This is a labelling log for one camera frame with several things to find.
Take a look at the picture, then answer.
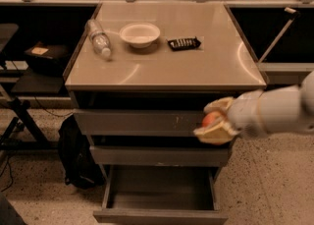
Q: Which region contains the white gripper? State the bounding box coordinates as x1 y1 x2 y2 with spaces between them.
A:
193 89 267 145

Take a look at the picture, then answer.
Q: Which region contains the red apple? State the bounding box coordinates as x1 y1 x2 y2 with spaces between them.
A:
202 111 224 127

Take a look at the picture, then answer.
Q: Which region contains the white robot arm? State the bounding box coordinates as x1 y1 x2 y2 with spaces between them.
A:
193 72 314 145

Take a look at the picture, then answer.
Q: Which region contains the grey drawer cabinet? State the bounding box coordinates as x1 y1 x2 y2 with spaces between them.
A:
65 1 266 108

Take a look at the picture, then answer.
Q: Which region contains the grey open bottom drawer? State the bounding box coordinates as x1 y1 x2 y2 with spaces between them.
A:
93 166 228 225

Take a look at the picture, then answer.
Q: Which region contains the grey middle drawer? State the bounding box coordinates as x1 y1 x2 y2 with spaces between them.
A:
90 145 230 167

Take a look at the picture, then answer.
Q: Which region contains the grey top drawer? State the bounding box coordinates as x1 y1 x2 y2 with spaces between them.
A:
74 109 204 137

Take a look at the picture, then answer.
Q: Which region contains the black snack bar wrapper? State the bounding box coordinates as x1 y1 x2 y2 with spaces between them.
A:
167 37 201 51

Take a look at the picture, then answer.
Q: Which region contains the white bowl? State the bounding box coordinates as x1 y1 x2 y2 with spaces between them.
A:
119 23 160 48

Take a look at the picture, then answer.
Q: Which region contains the white-tipped stick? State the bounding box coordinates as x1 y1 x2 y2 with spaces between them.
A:
258 7 300 63

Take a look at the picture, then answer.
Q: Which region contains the clear plastic water bottle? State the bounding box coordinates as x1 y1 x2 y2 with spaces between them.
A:
85 19 112 61

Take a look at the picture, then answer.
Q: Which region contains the black backpack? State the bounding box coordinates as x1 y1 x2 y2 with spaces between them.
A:
58 115 105 190

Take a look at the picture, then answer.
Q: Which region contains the black box with label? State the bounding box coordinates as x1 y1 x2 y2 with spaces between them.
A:
24 42 72 77

